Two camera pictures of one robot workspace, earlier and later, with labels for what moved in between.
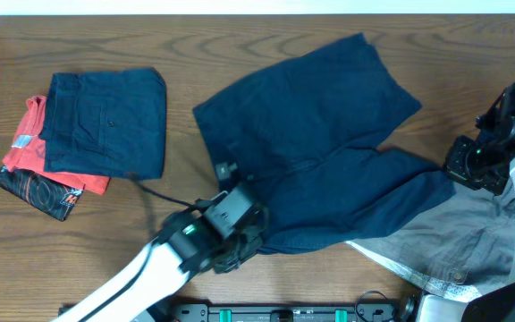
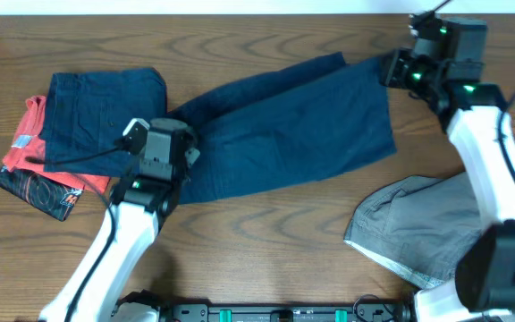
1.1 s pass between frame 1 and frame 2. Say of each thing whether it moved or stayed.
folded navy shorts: stayed
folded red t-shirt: stayed
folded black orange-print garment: stayed
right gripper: moved
